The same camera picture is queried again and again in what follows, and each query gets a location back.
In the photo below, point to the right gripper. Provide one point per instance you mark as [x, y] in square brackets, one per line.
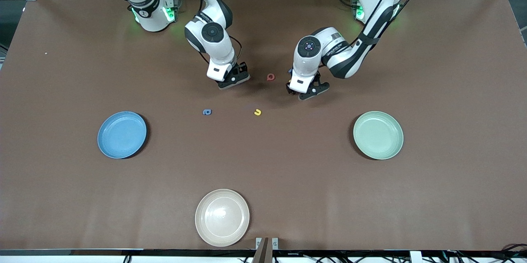
[241, 68]

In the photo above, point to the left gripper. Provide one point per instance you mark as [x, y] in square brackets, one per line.
[316, 77]

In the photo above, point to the red foam letter Q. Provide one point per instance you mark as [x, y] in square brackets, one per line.
[267, 77]

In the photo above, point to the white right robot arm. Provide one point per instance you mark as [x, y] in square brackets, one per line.
[222, 49]

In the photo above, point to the pale green plate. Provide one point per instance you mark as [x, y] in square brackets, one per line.
[378, 135]

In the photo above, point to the blue plate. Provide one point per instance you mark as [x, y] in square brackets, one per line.
[122, 135]

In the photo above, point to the beige plate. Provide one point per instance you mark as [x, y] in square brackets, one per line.
[222, 217]

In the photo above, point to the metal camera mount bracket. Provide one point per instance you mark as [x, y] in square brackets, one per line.
[263, 252]

